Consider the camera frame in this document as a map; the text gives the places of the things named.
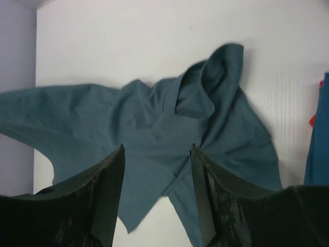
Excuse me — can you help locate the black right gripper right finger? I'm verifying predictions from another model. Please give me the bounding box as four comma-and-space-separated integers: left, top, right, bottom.
190, 147, 328, 246

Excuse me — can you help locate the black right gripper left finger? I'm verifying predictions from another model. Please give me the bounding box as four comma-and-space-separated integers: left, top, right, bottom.
1, 146, 125, 246

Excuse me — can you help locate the grey-blue t shirt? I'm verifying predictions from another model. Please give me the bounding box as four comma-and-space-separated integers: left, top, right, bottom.
1, 43, 281, 246

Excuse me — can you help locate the folded teal t shirt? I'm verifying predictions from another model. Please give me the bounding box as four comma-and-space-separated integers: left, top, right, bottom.
304, 73, 328, 185

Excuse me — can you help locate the folded orange t shirt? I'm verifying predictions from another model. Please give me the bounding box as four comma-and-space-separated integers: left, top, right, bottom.
309, 115, 316, 127

